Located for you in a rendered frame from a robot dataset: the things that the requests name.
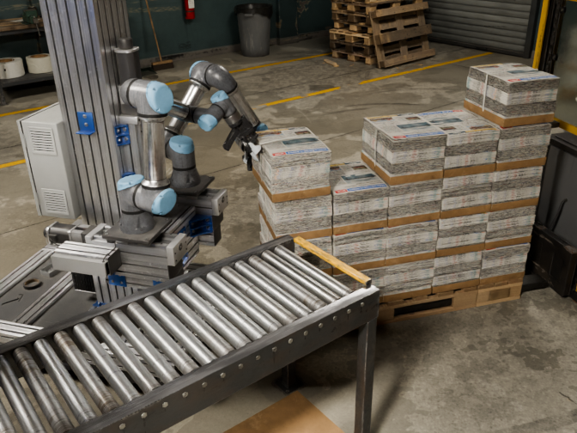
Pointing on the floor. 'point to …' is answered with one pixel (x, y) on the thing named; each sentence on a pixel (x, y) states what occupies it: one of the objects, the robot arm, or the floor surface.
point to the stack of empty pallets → (360, 28)
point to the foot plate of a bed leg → (288, 387)
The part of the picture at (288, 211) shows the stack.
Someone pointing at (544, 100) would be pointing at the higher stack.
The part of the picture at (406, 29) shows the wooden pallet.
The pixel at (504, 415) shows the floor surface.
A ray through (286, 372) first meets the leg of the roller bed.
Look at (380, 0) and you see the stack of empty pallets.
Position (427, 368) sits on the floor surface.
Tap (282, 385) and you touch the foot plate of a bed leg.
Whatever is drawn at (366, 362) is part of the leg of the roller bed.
